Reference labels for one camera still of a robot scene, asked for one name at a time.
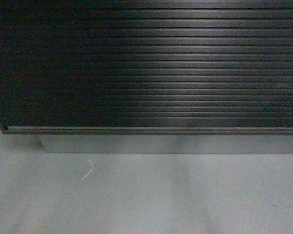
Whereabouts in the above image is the black ribbed checkout counter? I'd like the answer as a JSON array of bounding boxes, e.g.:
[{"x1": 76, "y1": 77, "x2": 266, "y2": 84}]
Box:
[{"x1": 0, "y1": 0, "x2": 293, "y2": 154}]

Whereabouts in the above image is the white string piece on floor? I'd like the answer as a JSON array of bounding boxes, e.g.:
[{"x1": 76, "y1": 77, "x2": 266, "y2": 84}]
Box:
[{"x1": 81, "y1": 159, "x2": 93, "y2": 181}]

